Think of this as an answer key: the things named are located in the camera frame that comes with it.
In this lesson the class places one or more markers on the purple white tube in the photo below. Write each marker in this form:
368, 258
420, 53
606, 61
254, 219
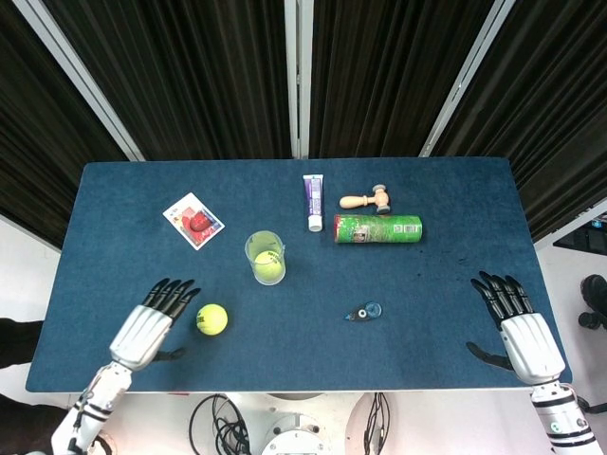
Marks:
313, 199

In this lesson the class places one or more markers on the white partition frame post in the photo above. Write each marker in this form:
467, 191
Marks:
80, 80
298, 80
467, 80

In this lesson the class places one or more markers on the small wooden hammer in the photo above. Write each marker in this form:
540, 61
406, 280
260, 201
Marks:
365, 201

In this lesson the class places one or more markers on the dark monitor device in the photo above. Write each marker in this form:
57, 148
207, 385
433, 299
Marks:
585, 237

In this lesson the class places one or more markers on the green chip can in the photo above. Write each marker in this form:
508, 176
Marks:
379, 228

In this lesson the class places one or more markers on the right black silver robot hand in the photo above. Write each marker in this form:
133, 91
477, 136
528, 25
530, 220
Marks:
531, 346

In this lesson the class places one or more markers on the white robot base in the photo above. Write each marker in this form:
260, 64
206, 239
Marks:
294, 426

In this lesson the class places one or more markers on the yellow tennis ball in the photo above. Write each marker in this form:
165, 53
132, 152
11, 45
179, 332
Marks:
212, 319
268, 266

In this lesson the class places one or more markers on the clear plastic cup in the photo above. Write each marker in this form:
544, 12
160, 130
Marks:
264, 246

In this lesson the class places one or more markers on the white card with red item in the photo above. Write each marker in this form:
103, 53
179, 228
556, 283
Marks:
193, 221

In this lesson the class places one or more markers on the blue table cloth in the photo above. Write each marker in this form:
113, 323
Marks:
303, 351

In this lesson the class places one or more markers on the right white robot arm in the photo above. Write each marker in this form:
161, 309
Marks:
562, 417

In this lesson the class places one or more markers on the blue correction tape dispenser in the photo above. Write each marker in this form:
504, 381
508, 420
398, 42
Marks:
365, 313

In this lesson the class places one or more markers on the black curtain panel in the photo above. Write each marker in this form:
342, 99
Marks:
555, 104
189, 76
389, 76
28, 156

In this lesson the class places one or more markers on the black office chair base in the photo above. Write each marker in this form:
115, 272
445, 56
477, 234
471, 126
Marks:
595, 298

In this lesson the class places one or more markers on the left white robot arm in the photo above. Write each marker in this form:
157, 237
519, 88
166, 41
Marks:
95, 403

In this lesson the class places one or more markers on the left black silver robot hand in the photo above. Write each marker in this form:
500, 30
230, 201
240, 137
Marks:
142, 332

